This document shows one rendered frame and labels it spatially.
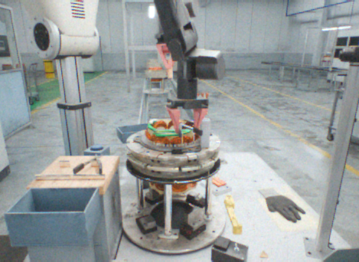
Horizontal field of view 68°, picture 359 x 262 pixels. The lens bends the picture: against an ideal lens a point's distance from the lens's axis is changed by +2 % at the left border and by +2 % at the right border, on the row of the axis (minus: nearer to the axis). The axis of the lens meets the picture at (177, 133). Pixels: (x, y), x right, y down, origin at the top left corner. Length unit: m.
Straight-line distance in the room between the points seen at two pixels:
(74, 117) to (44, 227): 0.60
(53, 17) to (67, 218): 0.71
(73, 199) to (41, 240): 0.12
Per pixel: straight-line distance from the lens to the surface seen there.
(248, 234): 1.01
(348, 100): 0.82
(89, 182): 0.72
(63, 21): 1.09
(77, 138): 1.19
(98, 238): 0.79
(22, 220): 0.67
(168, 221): 0.89
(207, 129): 0.81
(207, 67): 0.67
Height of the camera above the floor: 1.39
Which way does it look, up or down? 18 degrees down
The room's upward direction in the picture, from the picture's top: straight up
